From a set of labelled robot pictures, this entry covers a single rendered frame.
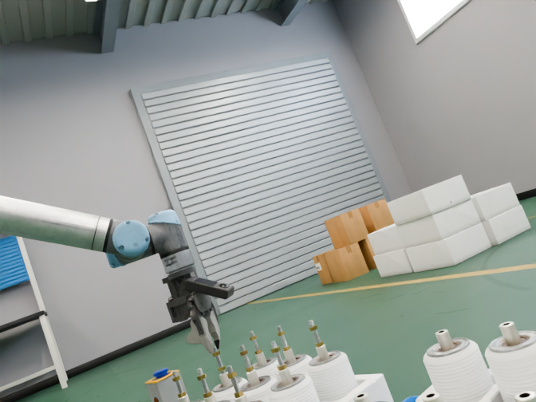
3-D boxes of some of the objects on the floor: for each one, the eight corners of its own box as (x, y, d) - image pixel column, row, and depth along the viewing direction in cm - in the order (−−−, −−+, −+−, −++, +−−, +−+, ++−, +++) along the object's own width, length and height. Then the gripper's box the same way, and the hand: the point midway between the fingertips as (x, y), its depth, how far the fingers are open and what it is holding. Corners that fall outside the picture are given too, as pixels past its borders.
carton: (344, 274, 513) (334, 247, 516) (356, 272, 491) (345, 244, 494) (321, 284, 501) (311, 257, 504) (333, 282, 479) (321, 254, 482)
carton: (369, 271, 456) (357, 242, 459) (349, 280, 446) (337, 250, 449) (353, 274, 483) (342, 246, 486) (333, 282, 474) (322, 254, 476)
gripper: (176, 273, 127) (203, 350, 125) (152, 281, 117) (182, 365, 115) (202, 262, 124) (231, 341, 122) (181, 269, 114) (212, 356, 112)
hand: (215, 344), depth 118 cm, fingers open, 3 cm apart
